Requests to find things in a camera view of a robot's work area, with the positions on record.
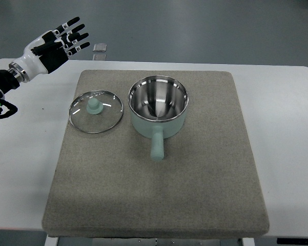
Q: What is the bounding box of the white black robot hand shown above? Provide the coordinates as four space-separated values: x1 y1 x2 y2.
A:
17 16 90 79

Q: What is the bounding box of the glass lid with green knob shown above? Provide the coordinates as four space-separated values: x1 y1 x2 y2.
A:
68 90 124 134

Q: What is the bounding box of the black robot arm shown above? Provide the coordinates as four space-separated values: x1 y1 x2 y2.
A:
0 62 30 119

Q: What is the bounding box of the lower metal floor plate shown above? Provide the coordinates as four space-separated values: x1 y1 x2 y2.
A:
93 54 106 61

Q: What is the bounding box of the metal floor plate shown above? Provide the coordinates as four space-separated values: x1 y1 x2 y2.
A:
93 54 106 61
93 43 107 52

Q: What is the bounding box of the upper metal floor plate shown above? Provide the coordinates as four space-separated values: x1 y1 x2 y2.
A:
93 43 107 52

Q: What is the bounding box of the mint green saucepan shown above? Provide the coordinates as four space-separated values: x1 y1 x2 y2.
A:
128 75 189 161

